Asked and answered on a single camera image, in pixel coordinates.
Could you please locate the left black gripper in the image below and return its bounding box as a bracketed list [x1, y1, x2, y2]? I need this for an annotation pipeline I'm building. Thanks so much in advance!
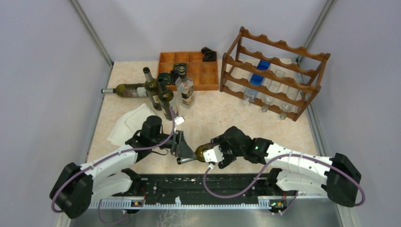
[151, 130, 197, 159]

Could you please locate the blue square glass bottle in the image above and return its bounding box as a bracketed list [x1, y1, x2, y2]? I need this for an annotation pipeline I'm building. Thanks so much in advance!
[243, 60, 270, 104]

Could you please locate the green bottle front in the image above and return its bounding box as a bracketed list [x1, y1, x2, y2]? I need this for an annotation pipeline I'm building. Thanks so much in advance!
[157, 78, 178, 121]

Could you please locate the small clear labelled bottle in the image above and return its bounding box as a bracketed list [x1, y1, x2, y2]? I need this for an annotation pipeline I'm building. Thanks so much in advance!
[175, 74, 195, 109]

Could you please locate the clear glass bottle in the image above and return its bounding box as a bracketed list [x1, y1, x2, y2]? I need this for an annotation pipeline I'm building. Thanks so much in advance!
[279, 87, 300, 120]
[261, 70, 286, 112]

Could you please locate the clear glass bottle front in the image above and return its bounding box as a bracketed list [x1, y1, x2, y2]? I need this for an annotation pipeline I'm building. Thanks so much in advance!
[261, 70, 286, 112]

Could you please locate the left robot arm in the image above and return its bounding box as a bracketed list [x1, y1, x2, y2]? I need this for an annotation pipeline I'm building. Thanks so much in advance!
[49, 115, 196, 219]

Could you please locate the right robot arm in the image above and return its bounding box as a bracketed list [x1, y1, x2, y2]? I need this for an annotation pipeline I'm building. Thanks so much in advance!
[202, 126, 366, 208]

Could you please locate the lying green wine bottle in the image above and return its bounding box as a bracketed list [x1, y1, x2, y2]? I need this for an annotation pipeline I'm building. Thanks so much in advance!
[101, 83, 148, 98]

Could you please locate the wooden wine rack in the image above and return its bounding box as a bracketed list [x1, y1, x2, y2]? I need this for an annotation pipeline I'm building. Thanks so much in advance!
[219, 27, 330, 121]

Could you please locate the white folded cloth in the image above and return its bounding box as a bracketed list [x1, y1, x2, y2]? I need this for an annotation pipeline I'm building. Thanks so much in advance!
[107, 104, 156, 146]

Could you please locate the wooden compartment tray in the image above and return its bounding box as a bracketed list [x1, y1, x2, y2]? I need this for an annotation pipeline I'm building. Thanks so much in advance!
[157, 51, 219, 91]

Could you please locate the black part in tray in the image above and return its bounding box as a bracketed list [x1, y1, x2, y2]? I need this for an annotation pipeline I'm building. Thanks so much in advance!
[170, 62, 187, 84]

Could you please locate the black part behind tray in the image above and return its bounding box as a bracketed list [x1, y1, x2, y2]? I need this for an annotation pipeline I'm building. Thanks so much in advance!
[201, 47, 217, 62]

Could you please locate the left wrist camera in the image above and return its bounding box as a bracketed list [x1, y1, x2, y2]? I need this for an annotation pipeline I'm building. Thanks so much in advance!
[174, 116, 185, 126]

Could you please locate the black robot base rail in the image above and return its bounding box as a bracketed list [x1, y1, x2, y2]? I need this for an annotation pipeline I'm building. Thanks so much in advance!
[118, 174, 296, 205]

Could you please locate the white cable duct strip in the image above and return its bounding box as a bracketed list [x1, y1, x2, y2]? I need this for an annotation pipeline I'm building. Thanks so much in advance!
[89, 197, 284, 210]

